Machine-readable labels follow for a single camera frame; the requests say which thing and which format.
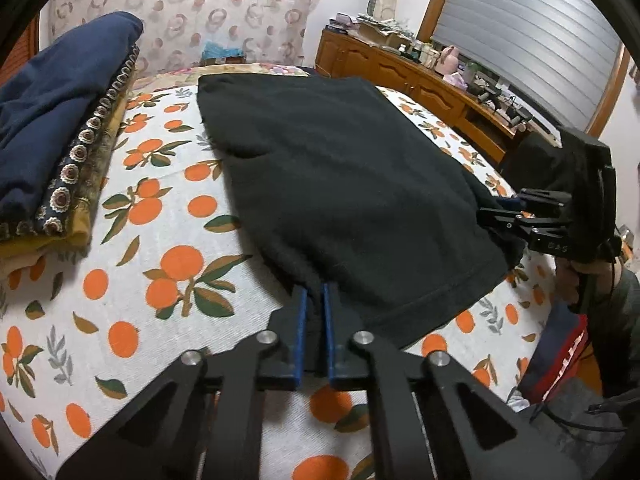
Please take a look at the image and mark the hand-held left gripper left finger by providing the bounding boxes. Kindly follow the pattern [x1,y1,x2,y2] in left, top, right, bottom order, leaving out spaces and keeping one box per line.
[55,284,310,480]

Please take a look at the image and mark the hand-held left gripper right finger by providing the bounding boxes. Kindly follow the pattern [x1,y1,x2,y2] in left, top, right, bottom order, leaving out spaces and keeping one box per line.
[321,281,583,480]

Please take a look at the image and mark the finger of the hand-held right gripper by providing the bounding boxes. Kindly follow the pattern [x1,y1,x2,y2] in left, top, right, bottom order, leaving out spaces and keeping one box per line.
[497,187,573,213]
[475,205,540,242]

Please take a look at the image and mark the black t-shirt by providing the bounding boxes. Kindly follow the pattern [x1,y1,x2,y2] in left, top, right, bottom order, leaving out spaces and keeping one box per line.
[196,74,523,351]

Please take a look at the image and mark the person's right forearm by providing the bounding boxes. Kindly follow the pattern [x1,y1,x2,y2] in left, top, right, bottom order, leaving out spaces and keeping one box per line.
[595,265,640,361]

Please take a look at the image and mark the person's right hand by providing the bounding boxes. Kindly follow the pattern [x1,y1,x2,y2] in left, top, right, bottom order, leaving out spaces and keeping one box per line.
[554,255,623,313]

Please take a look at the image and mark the dark cloth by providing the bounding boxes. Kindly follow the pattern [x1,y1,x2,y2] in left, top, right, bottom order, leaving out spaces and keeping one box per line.
[500,130,566,193]

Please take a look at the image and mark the navy blanket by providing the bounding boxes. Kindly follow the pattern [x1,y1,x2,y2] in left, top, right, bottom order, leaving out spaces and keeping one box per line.
[537,305,576,356]

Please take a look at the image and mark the orange-print bed sheet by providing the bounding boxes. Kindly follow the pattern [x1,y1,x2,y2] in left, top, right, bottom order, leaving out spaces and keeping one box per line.
[0,82,551,480]

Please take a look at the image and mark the wooden sideboard cabinet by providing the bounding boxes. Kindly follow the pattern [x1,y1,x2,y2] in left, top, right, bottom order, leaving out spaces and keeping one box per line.
[316,27,561,166]

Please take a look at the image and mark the person's grey sweater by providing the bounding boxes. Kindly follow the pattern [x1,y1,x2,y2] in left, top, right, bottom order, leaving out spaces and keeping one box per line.
[520,375,638,463]

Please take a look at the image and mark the wooden box with clutter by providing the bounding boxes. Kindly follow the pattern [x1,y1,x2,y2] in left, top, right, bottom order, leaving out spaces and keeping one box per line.
[357,21,416,47]

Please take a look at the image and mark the folded patterned cloth stack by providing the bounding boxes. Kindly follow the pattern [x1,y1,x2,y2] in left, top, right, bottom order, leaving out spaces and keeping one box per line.
[0,42,141,263]

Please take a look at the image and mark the floral blanket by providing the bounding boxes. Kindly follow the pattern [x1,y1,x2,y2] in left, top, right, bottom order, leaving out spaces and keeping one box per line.
[130,62,311,93]

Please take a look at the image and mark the teal cloth on box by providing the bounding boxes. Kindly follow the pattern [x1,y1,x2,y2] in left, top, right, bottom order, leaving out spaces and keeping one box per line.
[201,41,244,65]

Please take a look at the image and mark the folded navy cloth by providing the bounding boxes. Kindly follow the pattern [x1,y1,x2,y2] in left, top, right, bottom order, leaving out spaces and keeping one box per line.
[0,11,146,218]

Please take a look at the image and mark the circle-patterned sheer curtain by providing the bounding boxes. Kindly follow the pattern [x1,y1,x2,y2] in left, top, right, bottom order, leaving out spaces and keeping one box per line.
[47,0,335,73]

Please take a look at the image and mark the wooden louvered wardrobe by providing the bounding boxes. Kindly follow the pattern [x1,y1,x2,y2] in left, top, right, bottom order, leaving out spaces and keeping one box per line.
[25,15,42,58]

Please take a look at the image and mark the black cable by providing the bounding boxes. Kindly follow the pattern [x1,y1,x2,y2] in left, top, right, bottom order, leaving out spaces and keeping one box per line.
[505,385,632,434]

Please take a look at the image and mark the wooden window frame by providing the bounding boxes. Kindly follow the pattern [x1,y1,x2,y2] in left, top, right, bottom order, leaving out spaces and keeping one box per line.
[417,0,632,136]

